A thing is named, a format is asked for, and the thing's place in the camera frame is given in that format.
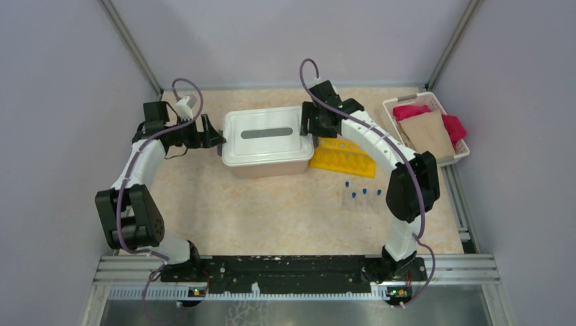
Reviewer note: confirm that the white bin lid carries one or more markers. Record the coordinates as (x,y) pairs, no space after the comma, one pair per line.
(263,118)

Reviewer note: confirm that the red cloth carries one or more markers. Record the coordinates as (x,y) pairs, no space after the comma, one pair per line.
(452,124)

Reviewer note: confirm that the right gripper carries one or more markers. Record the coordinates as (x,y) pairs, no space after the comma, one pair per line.
(307,126)

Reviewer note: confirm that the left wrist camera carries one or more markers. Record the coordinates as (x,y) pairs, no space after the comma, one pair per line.
(184,107)

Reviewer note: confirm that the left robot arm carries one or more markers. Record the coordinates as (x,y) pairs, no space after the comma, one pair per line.
(130,218)

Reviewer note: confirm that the yellow test tube rack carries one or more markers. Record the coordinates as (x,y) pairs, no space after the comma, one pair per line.
(341,156)

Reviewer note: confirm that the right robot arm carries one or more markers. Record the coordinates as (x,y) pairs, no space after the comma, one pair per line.
(413,186)

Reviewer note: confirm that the white perforated basket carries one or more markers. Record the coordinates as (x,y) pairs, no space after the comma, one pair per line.
(423,98)

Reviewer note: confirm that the beige cloth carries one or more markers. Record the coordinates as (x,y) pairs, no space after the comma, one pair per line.
(426,132)

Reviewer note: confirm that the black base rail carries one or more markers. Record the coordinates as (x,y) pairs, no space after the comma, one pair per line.
(293,274)

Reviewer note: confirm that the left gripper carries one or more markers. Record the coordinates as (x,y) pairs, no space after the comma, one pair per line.
(211,137)

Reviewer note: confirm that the pink plastic bin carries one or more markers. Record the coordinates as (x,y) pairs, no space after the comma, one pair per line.
(267,164)

